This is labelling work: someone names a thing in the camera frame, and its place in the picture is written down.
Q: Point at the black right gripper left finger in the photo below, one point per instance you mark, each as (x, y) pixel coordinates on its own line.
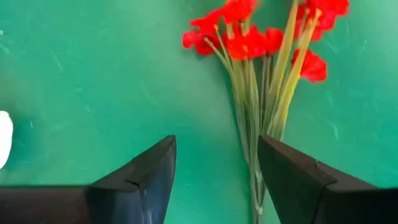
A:
(140, 193)

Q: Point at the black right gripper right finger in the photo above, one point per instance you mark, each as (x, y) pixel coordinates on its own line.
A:
(298, 193)

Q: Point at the red artificial flower bunch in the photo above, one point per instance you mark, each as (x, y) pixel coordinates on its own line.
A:
(252, 43)

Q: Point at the green table mat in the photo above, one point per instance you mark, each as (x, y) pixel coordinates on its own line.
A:
(93, 77)

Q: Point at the white artificial tulip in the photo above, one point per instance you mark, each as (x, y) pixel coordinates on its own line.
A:
(4, 140)

